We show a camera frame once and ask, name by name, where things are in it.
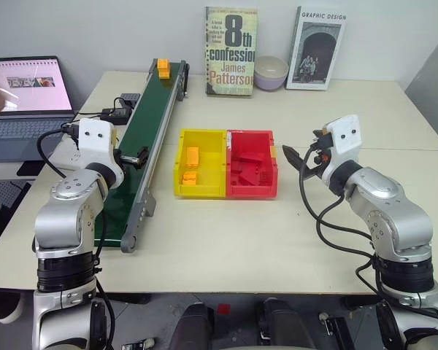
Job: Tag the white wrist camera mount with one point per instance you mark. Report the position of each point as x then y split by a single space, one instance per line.
95 144
345 136

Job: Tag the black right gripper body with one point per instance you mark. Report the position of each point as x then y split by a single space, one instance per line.
321 153

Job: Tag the red toy brick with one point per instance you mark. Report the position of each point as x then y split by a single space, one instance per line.
250 157

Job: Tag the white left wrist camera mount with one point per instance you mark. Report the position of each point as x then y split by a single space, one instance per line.
95 144

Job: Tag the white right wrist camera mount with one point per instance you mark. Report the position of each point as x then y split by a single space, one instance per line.
345 136

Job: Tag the white side table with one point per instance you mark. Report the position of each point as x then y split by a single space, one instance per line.
7 170

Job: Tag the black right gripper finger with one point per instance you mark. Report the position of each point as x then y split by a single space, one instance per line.
293 156
311 175

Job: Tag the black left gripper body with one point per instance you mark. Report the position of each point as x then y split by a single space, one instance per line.
118 153

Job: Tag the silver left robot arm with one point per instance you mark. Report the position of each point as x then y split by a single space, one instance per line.
62 218

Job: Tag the orange toy brick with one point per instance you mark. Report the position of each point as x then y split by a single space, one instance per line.
163 68
189 178
192 156

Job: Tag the black power adapter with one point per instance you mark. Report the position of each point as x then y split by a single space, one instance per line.
115 116

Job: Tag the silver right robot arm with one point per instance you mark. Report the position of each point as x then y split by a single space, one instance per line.
398 218

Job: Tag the red plastic bin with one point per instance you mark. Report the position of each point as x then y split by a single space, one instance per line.
253 164

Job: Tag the green conveyor belt grey frame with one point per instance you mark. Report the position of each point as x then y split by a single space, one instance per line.
149 120

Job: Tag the person's dark shoe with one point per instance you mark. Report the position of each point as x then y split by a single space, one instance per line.
5 304

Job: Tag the Graphic Design white book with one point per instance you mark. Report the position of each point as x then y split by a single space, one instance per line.
315 51

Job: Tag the black controller box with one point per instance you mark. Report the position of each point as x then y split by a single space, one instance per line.
130 100

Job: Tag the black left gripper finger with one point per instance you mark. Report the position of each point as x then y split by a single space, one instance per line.
131 159
142 152

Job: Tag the dark rounded shape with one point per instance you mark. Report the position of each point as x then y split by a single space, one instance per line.
191 328
283 326

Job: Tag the grey laptop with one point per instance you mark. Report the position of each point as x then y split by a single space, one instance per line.
25 109

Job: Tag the yellow plastic bin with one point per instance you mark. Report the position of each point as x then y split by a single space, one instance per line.
200 160

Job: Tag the grey leaning panel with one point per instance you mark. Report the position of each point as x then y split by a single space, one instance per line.
432 95

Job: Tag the lavender bowl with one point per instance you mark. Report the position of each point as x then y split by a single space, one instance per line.
270 83
272 65

